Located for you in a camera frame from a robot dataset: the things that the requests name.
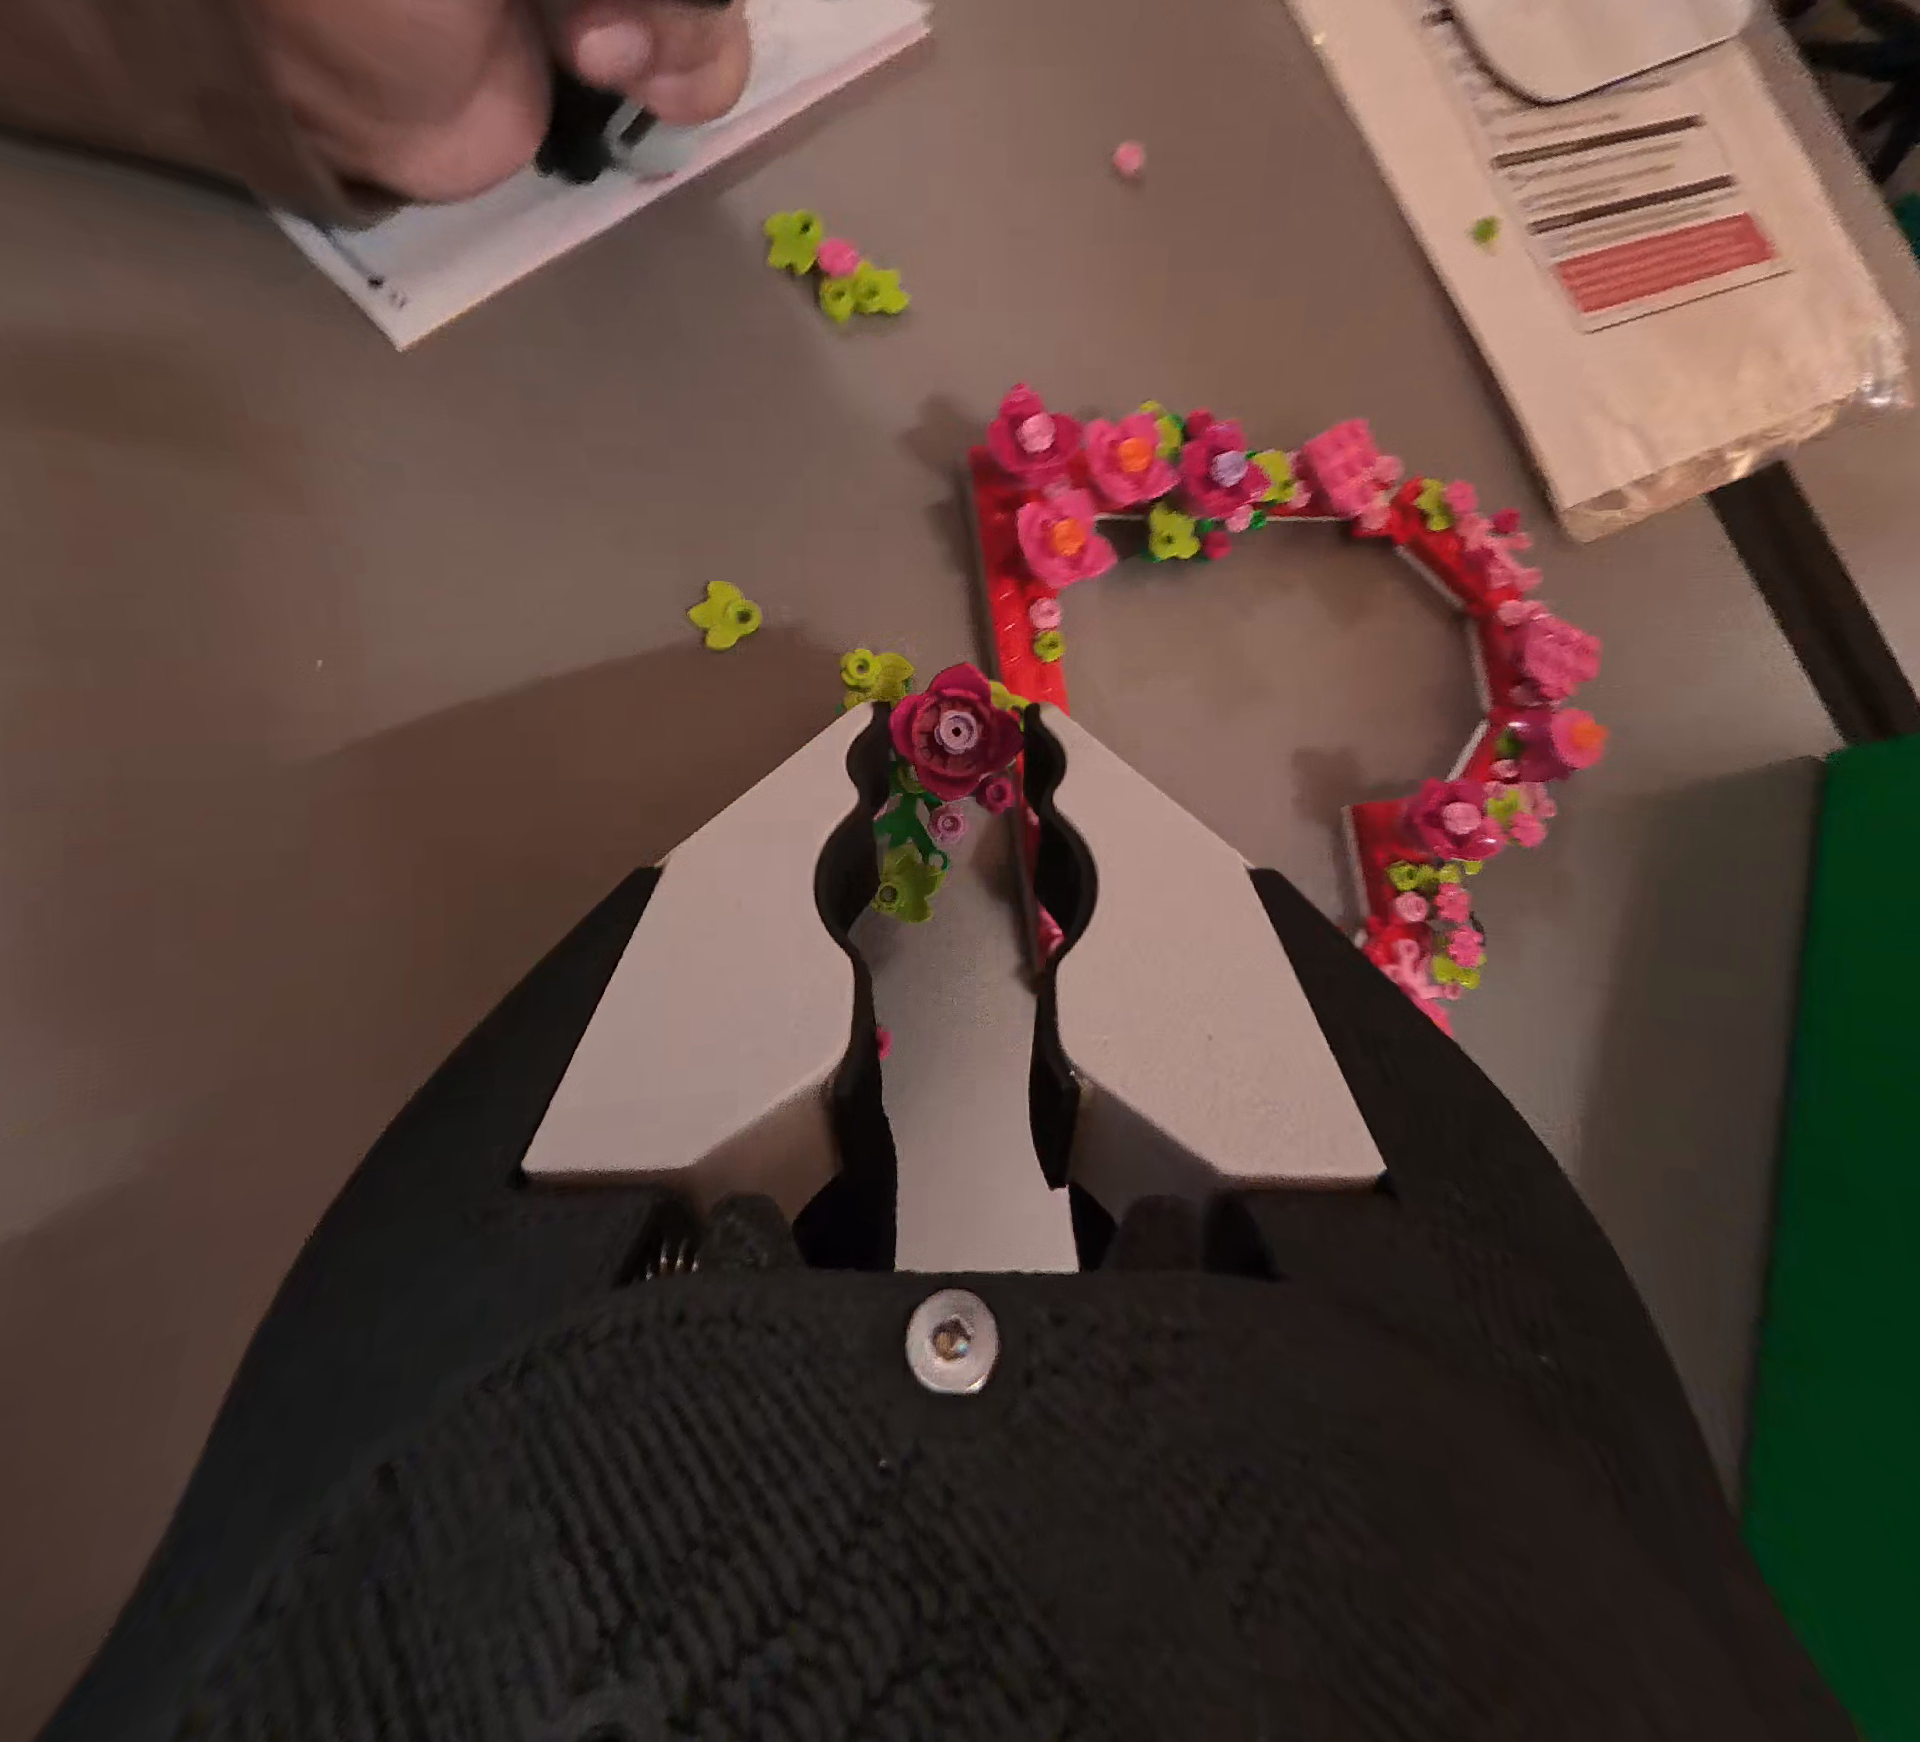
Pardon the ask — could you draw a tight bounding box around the magenta lego rose leaf cluster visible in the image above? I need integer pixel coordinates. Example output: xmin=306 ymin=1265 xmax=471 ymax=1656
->
xmin=836 ymin=643 xmax=1038 ymax=929

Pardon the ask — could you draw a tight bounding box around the person's left hand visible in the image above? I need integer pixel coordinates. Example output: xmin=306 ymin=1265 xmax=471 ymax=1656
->
xmin=227 ymin=0 xmax=760 ymax=212

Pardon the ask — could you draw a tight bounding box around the green box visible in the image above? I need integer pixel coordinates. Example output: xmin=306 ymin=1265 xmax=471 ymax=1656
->
xmin=1738 ymin=750 xmax=1920 ymax=1742

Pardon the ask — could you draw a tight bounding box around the white instruction booklet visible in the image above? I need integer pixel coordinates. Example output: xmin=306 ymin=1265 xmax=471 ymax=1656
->
xmin=267 ymin=0 xmax=933 ymax=351

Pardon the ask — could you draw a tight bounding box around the green leaves pink flower cluster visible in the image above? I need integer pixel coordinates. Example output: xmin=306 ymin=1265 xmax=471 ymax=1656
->
xmin=764 ymin=209 xmax=911 ymax=328

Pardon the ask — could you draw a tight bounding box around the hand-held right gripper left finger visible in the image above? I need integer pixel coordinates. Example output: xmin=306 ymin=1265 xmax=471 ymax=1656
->
xmin=521 ymin=703 xmax=897 ymax=1241

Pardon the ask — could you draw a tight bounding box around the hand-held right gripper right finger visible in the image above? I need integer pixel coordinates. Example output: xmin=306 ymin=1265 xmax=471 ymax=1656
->
xmin=1019 ymin=703 xmax=1385 ymax=1213

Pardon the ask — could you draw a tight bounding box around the red lego heart flower wreath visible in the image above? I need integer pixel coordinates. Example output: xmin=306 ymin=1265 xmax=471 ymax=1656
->
xmin=966 ymin=378 xmax=1611 ymax=1038

